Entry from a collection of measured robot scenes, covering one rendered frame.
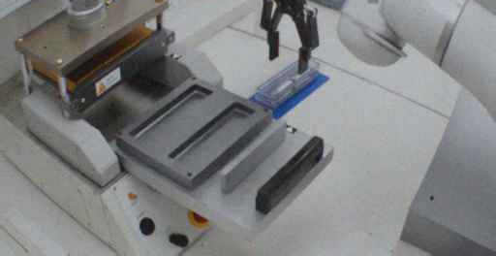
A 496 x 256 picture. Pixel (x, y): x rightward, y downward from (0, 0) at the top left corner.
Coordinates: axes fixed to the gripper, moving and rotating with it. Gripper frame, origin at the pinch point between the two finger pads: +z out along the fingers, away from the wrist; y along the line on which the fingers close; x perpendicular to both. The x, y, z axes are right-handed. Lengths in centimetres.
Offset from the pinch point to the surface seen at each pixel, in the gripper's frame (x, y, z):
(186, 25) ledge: 1.6, -34.8, 5.4
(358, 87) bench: 12.8, 12.5, 9.9
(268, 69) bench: 4.1, -8.8, 9.8
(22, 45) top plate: -59, -16, -26
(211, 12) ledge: 11.5, -34.9, 5.4
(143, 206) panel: -55, 12, -2
